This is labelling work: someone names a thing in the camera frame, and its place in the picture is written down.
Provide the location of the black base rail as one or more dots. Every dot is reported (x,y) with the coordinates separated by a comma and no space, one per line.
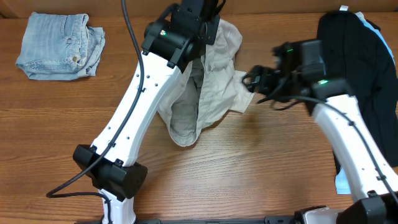
(214,221)

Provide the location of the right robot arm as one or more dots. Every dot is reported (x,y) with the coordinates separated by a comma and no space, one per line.
(300,75)

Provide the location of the black garment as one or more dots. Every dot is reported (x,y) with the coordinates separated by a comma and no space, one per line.
(355,49)

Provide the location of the folded light blue jeans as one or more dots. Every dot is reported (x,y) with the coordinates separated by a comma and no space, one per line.
(60,47)

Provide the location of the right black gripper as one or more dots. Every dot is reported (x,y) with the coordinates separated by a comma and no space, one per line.
(257,73)

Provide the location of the beige khaki shorts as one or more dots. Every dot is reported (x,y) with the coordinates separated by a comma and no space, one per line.
(208,88)

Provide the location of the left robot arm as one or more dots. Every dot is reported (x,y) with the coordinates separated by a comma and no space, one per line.
(179,36)

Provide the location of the white garment tag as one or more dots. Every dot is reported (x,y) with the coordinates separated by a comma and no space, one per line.
(343,8)

